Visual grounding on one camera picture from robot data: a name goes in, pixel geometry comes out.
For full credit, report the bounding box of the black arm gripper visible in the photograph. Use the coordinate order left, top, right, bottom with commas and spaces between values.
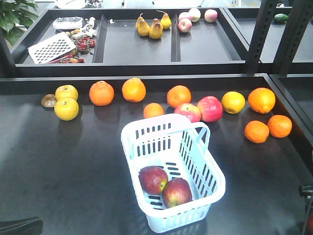
299, 185, 313, 235

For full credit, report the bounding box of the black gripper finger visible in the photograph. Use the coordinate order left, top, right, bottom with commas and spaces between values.
0, 217, 43, 235

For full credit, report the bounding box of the dark red apple edge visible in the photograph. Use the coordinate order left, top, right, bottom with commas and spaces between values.
306, 215, 313, 235

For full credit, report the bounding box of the dark red apple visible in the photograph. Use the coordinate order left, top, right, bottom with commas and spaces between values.
138, 165, 168, 195
162, 178, 192, 208

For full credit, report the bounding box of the light blue plastic basket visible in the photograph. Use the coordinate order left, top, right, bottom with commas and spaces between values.
121, 114, 225, 233

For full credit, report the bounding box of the orange behind pink apples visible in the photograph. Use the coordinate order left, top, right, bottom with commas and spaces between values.
167, 85, 192, 108

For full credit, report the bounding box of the small orange near apples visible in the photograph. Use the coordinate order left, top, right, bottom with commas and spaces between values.
143, 103, 165, 118

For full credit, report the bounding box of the orange tangerine lower right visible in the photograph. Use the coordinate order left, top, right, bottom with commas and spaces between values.
267, 115, 292, 138

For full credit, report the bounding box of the orange tangerine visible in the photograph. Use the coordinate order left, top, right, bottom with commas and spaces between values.
244, 120, 269, 143
267, 115, 292, 138

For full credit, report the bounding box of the orange tangerine lower left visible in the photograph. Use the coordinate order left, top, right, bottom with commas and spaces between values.
244, 120, 269, 143

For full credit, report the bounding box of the large navel orange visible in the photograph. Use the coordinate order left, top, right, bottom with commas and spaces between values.
248, 88, 276, 114

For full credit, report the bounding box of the yellow round citrus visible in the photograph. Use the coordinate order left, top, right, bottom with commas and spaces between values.
222, 91, 246, 114

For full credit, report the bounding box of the yellow apple front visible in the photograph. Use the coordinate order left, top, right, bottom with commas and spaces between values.
54, 98, 79, 121

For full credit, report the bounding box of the yellow apple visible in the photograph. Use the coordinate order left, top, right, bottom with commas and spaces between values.
55, 85, 79, 101
54, 98, 79, 121

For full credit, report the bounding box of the pink-red apple right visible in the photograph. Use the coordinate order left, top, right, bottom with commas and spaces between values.
197, 96, 223, 122

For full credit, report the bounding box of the pink-red apple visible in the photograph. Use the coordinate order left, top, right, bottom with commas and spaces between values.
197, 96, 223, 122
174, 103, 201, 123

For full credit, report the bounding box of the brown mushroom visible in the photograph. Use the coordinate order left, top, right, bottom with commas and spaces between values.
41, 94, 57, 108

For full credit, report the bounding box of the yellow apple rear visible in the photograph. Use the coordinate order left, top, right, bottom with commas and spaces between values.
55, 85, 79, 101

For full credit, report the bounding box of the pink-red apple left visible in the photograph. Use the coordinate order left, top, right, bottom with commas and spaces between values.
174, 103, 201, 123

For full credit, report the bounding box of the black wooden fruit display stand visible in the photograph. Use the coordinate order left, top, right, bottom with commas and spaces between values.
0, 8, 313, 235

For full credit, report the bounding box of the knobbed orange mandarin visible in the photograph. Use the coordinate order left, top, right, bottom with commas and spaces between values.
89, 80, 114, 106

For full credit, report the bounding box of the large orange far left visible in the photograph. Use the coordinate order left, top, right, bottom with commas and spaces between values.
122, 77, 146, 103

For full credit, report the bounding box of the white perforated tray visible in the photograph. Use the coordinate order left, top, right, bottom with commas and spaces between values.
28, 32, 76, 64

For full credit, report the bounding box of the avocado far left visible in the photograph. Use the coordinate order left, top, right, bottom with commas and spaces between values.
273, 13, 289, 24

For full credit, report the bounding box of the black perforated upright right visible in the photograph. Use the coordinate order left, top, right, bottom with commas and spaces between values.
271, 0, 313, 75

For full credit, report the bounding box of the black perforated upright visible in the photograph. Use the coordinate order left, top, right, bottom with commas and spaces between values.
271, 0, 313, 75
245, 0, 278, 74

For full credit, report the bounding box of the black perforated upright left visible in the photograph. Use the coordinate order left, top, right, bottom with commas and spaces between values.
245, 0, 278, 74

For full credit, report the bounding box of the pile of small red fruits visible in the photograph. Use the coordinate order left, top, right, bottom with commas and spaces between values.
49, 29, 96, 64

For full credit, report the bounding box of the pink apple rear right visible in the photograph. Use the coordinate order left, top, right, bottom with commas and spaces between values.
204, 9, 218, 23

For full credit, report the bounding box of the pink apple rear bin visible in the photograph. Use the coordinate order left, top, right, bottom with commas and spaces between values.
178, 8, 201, 33

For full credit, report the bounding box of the white kitchen scale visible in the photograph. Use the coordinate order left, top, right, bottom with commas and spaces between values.
52, 17, 84, 30

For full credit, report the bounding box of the green potted plant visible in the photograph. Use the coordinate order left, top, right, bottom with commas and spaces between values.
0, 0, 38, 46

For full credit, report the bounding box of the brown-yellow pear group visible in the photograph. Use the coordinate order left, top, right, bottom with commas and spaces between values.
135, 10, 172, 40

